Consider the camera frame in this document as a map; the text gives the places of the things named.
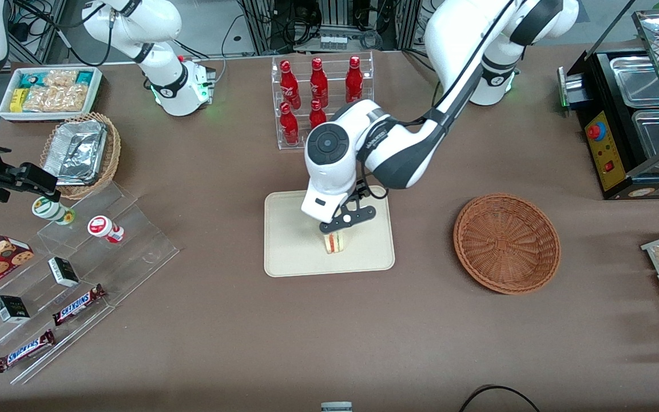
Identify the clear cracker bag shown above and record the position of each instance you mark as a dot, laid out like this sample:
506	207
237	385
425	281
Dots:
55	98
60	78

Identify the white rectangular snack bin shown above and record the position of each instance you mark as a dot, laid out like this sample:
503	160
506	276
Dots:
49	117

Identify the teal snack packet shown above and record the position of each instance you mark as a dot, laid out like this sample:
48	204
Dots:
84	76
31	79

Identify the small black carton box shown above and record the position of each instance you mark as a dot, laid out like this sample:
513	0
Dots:
12	309
63	272

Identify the red cola bottle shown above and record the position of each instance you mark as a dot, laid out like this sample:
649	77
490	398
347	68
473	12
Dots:
354	77
288	83
317	114
318	80
289	126

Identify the light wicker basket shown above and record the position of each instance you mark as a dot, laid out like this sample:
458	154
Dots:
109	160

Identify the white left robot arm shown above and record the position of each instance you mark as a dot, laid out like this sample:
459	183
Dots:
398	154

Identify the black hot food display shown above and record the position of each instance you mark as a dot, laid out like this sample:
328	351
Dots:
598	109

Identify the background equipment rack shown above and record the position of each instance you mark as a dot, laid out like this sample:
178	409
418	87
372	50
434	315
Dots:
335	17

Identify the clear acrylic tiered shelf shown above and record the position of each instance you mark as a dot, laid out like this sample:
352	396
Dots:
135	252

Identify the cream plastic tray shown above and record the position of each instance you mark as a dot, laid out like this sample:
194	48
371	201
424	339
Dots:
295	252

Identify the small grey device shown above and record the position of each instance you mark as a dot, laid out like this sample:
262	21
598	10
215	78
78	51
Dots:
336	407

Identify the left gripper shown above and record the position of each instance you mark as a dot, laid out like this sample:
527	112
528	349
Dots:
360	189

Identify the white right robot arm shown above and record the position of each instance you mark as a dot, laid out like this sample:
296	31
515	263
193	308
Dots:
163	86

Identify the triangle sandwich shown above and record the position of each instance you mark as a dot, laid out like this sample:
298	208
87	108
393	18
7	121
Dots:
335	243

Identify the red emergency button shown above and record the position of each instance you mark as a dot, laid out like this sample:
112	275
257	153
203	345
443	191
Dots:
595	131

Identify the silver foil pack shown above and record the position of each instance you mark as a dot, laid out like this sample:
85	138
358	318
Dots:
80	127
75	157

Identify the clear acrylic bottle rack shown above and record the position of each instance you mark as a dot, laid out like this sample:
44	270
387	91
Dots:
275	114

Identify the white power strip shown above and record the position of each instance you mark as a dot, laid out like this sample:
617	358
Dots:
333	42

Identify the green lid sunflower jar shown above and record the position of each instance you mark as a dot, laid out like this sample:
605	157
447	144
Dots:
49	209

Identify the yellow snack packet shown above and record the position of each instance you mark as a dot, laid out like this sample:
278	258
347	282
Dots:
17	100

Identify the Snickers chocolate bar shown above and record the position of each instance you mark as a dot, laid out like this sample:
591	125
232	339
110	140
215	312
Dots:
23	350
78	304

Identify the red lid white jar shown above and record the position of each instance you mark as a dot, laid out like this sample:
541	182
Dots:
100	226

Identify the round brown wicker basket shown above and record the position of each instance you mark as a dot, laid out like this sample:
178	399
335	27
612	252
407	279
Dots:
507	246

